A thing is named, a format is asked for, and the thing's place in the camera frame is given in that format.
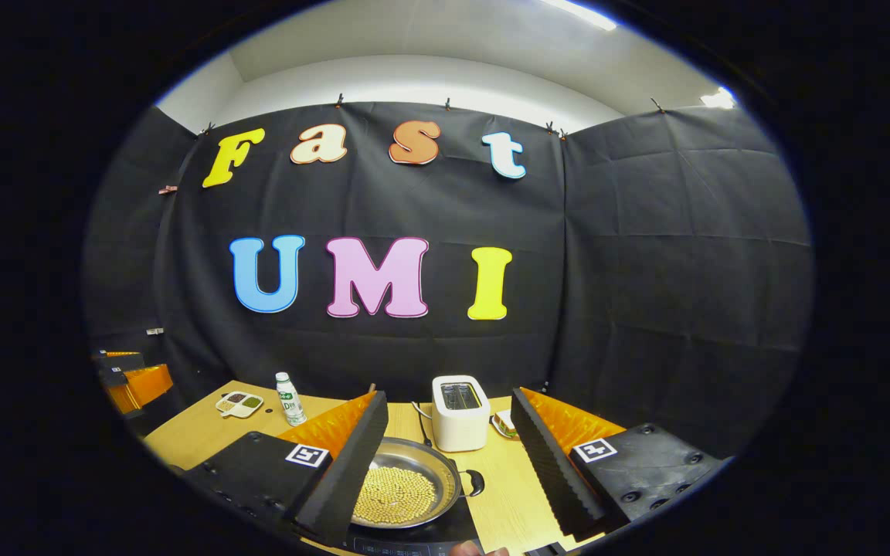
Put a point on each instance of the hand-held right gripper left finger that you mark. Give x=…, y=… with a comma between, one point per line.
x=352, y=471

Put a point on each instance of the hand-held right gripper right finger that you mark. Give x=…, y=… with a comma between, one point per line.
x=553, y=479

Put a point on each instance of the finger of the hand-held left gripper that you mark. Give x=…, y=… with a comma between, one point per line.
x=124, y=361
x=147, y=386

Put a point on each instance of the pile of yellow beans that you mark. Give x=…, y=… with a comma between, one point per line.
x=395, y=494

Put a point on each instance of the black induction cooktop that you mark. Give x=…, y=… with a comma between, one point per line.
x=445, y=537

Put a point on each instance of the sandwich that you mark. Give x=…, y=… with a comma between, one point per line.
x=505, y=423

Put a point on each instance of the white drink bottle green label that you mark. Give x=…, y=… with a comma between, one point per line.
x=290, y=405

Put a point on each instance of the white divided condiment dish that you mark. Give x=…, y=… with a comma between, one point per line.
x=239, y=404

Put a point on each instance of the white toaster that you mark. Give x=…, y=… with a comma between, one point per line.
x=460, y=425

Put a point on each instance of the black backdrop cloth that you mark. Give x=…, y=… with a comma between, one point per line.
x=646, y=309

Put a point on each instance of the small ceiling light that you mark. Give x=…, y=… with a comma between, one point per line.
x=719, y=98

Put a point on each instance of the long ceiling light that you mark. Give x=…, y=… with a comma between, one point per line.
x=580, y=14

